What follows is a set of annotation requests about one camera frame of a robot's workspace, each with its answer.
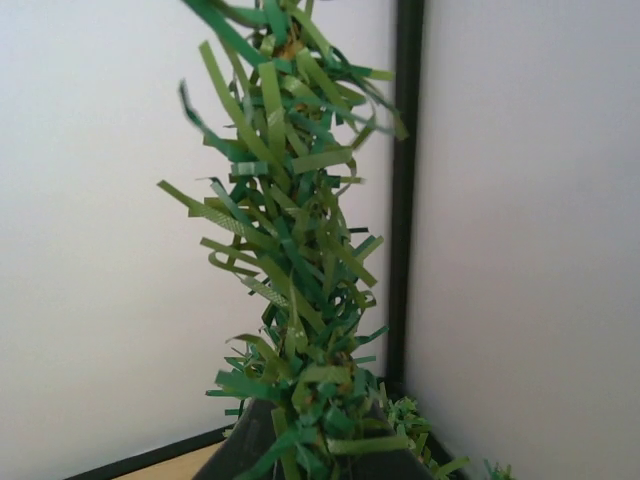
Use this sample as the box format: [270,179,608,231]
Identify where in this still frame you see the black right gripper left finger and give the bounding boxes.
[192,400,276,480]

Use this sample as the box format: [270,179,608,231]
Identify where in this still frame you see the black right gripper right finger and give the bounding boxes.
[344,399,441,480]

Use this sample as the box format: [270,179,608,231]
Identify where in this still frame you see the small green christmas tree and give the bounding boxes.
[156,0,516,480]

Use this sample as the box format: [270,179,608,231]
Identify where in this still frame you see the black enclosure frame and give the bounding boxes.
[64,0,481,480]

